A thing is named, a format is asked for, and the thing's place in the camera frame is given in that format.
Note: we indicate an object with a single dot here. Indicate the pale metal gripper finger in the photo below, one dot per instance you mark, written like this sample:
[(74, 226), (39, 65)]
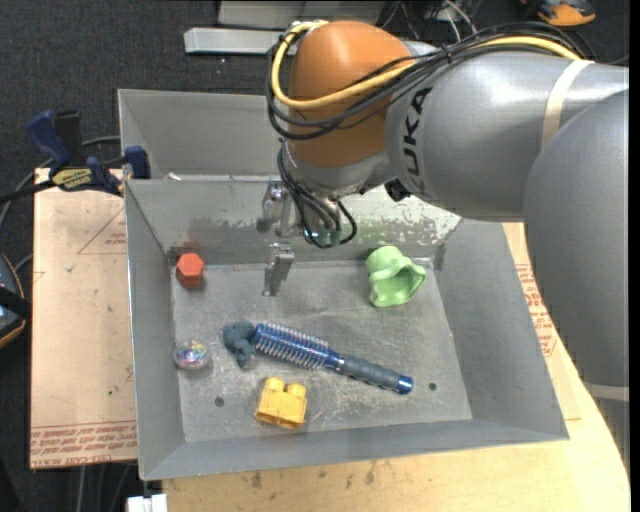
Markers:
[(274, 207), (278, 267)]

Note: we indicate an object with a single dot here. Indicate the dark grey-blue soft toy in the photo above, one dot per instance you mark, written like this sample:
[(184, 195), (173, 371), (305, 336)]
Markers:
[(239, 340)]

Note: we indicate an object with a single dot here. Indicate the blue round hair brush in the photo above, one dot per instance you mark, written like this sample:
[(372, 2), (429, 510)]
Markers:
[(300, 347)]

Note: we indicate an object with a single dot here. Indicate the red hexagonal block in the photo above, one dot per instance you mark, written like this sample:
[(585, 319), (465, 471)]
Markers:
[(190, 269)]

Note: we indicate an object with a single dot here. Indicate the light green soft cup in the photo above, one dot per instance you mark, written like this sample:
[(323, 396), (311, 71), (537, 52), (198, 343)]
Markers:
[(392, 282)]

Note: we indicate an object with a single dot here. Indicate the shiny iridescent ball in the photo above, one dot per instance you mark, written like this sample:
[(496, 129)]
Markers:
[(191, 354)]

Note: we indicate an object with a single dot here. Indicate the yellow toy brick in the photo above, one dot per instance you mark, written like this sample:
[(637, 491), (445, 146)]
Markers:
[(281, 404)]

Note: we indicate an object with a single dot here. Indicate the grey metal bin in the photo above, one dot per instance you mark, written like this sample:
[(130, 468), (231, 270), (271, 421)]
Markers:
[(325, 400)]

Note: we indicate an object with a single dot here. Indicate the brown cardboard board, red print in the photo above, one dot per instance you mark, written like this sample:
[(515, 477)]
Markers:
[(80, 325)]

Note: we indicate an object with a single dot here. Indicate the black cylinder on white bracket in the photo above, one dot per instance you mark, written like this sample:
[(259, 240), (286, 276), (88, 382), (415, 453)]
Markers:
[(396, 191)]

